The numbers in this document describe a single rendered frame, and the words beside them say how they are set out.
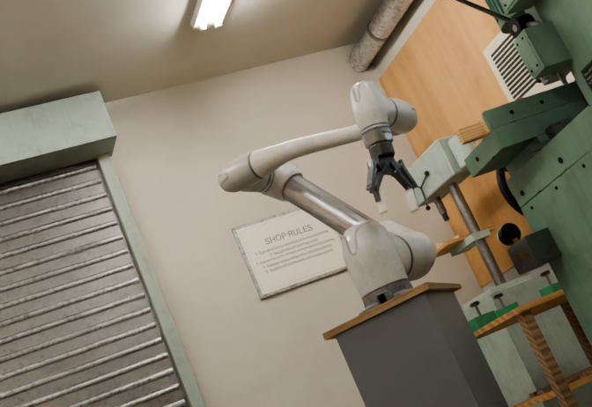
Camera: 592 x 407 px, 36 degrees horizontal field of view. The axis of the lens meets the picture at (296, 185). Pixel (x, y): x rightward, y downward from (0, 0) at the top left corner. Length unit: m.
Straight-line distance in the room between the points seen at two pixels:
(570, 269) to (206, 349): 2.98
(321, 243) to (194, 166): 0.90
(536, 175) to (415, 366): 0.62
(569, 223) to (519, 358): 2.29
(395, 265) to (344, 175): 3.09
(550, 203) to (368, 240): 0.55
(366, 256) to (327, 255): 2.82
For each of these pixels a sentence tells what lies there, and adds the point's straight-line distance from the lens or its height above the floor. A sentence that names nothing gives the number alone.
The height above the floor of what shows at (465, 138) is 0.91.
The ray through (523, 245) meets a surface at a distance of 2.59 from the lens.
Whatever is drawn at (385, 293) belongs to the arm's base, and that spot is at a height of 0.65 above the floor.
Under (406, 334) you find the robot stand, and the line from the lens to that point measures 2.62.
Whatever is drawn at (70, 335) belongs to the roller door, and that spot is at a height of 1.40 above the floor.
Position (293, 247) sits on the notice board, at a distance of 5.50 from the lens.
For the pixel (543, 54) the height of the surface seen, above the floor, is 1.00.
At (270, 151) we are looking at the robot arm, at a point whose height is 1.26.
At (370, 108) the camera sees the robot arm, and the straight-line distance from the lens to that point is 2.80.
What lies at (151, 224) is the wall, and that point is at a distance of 5.38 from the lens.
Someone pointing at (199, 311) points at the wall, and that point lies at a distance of 5.25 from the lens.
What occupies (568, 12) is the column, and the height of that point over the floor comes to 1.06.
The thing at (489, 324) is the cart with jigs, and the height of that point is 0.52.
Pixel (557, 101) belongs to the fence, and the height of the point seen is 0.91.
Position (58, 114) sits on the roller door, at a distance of 5.29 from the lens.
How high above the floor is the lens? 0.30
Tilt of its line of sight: 16 degrees up
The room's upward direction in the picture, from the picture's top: 24 degrees counter-clockwise
